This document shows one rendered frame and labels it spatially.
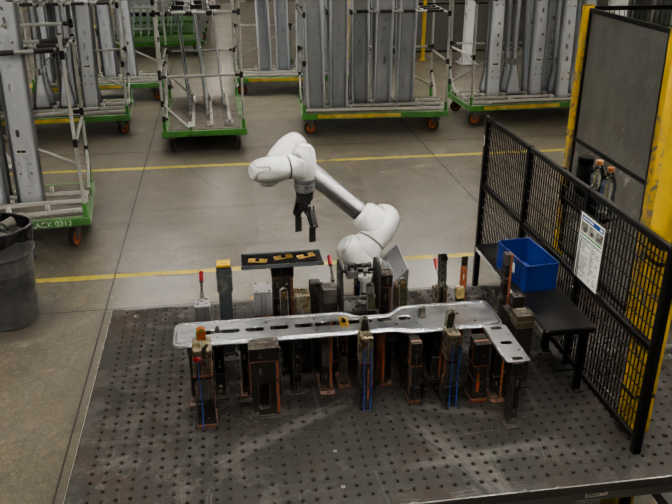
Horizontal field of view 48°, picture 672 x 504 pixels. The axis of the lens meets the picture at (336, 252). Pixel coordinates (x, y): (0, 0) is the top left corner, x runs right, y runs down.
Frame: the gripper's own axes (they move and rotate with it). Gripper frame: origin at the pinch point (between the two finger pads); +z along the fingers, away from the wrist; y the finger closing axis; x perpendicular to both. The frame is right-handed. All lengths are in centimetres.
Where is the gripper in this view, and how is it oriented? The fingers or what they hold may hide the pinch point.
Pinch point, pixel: (305, 234)
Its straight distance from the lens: 338.3
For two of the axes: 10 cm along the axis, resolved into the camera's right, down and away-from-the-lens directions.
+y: 4.9, 3.5, -8.0
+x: 8.7, -2.0, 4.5
